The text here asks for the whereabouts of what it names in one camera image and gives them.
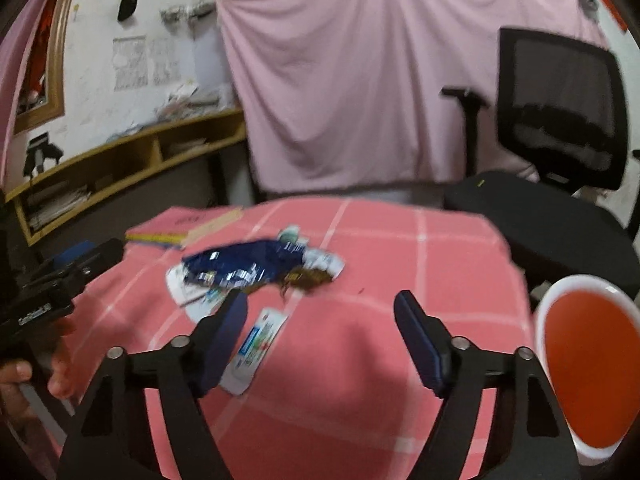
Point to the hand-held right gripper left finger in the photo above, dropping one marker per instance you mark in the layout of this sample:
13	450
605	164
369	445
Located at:
225	340

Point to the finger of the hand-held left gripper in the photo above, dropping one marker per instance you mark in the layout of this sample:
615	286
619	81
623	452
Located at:
100	258
75	255

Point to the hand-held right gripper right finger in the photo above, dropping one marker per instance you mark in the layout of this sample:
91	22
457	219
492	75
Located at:
420	345

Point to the white medicine sachet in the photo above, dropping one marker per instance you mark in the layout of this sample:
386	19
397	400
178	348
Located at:
260	340

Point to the white paper packet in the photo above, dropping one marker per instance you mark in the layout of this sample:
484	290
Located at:
175	282

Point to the blue foil wrapper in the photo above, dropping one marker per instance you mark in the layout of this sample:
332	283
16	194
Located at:
235	262

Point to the brown wrapper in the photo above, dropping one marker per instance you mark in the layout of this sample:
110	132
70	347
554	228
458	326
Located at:
310	280

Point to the teal and white packet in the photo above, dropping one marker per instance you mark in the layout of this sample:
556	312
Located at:
320	260

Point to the red bucket with white rim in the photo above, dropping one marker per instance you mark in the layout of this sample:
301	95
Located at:
585	360

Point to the person's left hand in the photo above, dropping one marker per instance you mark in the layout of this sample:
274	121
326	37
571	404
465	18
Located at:
62	375

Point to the stack of papers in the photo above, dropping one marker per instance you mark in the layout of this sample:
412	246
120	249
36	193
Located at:
60	205

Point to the pink book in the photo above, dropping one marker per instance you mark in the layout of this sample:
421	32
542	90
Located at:
175	222

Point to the pink checked blanket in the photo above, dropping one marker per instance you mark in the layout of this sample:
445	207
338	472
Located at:
340	410

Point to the black tripod device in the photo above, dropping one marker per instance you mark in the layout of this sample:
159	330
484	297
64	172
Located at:
40	152

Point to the wooden shelf desk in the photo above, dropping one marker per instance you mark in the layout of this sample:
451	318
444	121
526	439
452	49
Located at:
125	141

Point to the thin paper bundle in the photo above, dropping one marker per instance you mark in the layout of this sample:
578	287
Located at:
187	147

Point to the black mesh office chair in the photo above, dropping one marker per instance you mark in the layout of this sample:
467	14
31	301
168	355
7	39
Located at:
540	220

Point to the pile of loose papers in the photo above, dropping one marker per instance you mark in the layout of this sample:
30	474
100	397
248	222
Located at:
190	105

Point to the pink curtain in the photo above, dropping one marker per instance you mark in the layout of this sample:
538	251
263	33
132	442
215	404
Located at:
15	85

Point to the red hanging cloth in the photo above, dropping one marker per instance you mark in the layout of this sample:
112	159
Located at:
42	35

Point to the black hanging pouch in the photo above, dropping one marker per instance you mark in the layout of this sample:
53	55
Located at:
127	6

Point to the pink hanging sheet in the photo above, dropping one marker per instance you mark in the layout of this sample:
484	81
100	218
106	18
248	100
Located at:
350	85

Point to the wooden window frame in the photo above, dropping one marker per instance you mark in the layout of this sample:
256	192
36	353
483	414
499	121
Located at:
59	60

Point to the paper wall poster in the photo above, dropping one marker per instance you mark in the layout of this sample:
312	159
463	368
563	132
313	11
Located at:
166	60
130	64

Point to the metal wall rack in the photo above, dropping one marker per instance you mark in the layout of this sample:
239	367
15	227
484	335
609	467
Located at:
187	11

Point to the red paper wall decoration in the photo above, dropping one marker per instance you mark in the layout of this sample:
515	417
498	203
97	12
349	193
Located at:
607	2

